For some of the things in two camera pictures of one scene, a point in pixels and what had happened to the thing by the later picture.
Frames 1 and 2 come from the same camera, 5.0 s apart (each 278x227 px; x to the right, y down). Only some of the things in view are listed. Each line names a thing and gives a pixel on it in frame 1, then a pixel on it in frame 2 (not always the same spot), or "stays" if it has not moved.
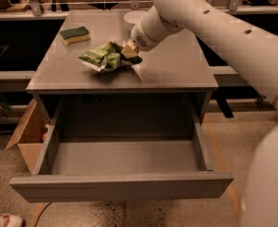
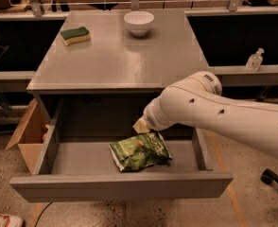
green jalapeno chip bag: [107, 58] -> [141, 151]
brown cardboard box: [29, 134] stays
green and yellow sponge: [75, 35] stays
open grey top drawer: [118, 148] stays
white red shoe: [1, 219] stays
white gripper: [140, 36] -> [149, 118]
